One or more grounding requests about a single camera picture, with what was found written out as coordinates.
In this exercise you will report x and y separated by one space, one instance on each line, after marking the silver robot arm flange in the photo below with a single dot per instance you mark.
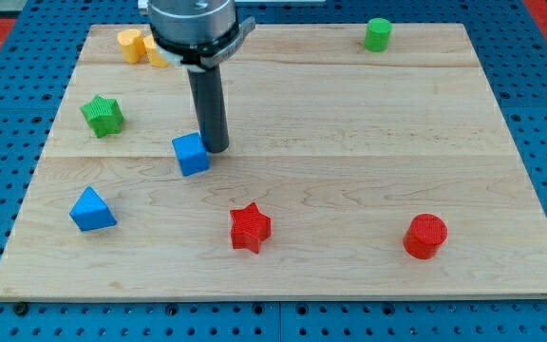
196 34

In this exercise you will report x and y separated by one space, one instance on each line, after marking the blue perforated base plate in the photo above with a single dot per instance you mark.
36 62

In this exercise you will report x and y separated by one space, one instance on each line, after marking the red star block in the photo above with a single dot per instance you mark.
250 228

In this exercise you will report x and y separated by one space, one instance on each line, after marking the light wooden board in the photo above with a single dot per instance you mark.
341 147

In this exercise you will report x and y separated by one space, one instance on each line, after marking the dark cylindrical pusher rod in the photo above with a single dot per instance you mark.
206 88

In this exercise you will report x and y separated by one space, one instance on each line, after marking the green cylinder block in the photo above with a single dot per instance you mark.
377 34

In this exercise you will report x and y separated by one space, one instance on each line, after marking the blue triangle block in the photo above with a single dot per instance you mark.
90 212

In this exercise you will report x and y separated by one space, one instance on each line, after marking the yellow heart block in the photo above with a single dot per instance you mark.
131 44

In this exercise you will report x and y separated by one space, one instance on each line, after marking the green star block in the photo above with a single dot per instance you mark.
103 116

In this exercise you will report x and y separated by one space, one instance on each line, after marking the red cylinder block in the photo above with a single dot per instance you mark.
425 236

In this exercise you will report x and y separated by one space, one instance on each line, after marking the blue cube block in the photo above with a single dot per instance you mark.
191 154

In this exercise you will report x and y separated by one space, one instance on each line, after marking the yellow block behind arm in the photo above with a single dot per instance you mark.
152 52

